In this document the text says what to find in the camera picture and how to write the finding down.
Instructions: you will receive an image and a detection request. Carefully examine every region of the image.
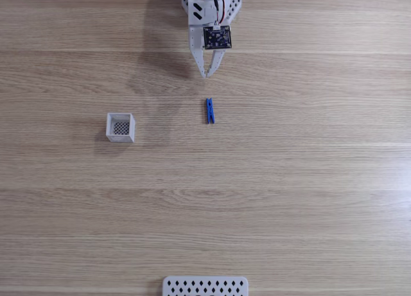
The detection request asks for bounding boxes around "black camera circuit board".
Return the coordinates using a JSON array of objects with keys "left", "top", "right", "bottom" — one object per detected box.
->
[{"left": 202, "top": 25, "right": 233, "bottom": 51}]

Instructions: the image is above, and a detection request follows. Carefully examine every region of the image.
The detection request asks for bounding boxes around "small white lattice crate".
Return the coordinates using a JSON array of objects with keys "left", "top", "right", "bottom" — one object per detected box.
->
[{"left": 105, "top": 112, "right": 136, "bottom": 144}]

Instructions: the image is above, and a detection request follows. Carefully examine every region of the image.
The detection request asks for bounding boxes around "red white black wire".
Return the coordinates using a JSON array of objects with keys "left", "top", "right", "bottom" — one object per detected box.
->
[{"left": 210, "top": 0, "right": 239, "bottom": 24}]

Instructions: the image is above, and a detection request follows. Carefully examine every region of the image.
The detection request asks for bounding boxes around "white perforated plate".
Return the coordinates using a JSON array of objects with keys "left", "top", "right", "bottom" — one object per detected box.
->
[{"left": 162, "top": 275, "right": 249, "bottom": 296}]

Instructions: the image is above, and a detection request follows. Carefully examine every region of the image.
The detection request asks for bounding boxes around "blue clothes peg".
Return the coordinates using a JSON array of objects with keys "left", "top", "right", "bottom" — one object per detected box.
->
[{"left": 205, "top": 97, "right": 217, "bottom": 125}]

